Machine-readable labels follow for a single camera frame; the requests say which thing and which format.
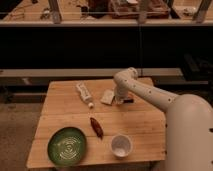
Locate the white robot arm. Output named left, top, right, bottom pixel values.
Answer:
left=114, top=67, right=213, bottom=171

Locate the white plastic bottle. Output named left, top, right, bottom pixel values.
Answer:
left=76, top=82, right=94, bottom=108

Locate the green ceramic plate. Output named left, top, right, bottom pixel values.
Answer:
left=47, top=127, right=87, bottom=167

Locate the brown basket on shelf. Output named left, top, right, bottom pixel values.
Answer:
left=108, top=0, right=170, bottom=18

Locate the wooden shelf unit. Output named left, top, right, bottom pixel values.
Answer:
left=0, top=0, right=213, bottom=78

